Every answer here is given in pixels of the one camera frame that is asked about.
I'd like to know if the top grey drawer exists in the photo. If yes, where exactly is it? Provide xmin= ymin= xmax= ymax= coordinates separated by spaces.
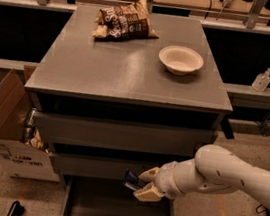
xmin=34 ymin=112 xmax=217 ymax=156

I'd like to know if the open bottom grey drawer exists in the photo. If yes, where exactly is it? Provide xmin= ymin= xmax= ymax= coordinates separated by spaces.
xmin=60 ymin=176 xmax=175 ymax=216

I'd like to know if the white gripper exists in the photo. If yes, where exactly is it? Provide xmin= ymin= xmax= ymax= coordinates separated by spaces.
xmin=133 ymin=161 xmax=189 ymax=202

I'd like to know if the middle grey drawer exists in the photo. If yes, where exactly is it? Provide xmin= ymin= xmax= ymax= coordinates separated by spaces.
xmin=50 ymin=152 xmax=164 ymax=180

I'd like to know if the cardboard box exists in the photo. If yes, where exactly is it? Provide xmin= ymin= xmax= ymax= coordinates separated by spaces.
xmin=0 ymin=65 xmax=60 ymax=182

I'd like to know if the metal can in box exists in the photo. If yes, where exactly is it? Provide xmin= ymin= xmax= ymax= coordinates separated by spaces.
xmin=23 ymin=108 xmax=36 ymax=142

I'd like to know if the grey drawer cabinet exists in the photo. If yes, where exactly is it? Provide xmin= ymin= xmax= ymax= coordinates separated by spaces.
xmin=5 ymin=0 xmax=246 ymax=216

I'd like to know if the dark blue rxbar wrapper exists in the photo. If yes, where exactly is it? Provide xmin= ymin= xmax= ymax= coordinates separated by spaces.
xmin=123 ymin=170 xmax=146 ymax=191

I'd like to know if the brown chip bag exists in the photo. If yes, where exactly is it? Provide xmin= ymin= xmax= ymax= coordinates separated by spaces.
xmin=91 ymin=0 xmax=159 ymax=41

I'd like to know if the clear sanitizer bottle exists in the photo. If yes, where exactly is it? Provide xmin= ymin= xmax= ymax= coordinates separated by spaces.
xmin=251 ymin=67 xmax=270 ymax=92

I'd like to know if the white paper bowl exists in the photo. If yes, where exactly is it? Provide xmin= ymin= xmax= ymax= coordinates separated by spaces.
xmin=159 ymin=45 xmax=204 ymax=76

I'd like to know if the black tool on floor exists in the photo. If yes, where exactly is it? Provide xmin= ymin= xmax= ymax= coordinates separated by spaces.
xmin=7 ymin=200 xmax=25 ymax=216

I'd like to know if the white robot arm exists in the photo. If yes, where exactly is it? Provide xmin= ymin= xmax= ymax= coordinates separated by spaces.
xmin=133 ymin=144 xmax=270 ymax=210

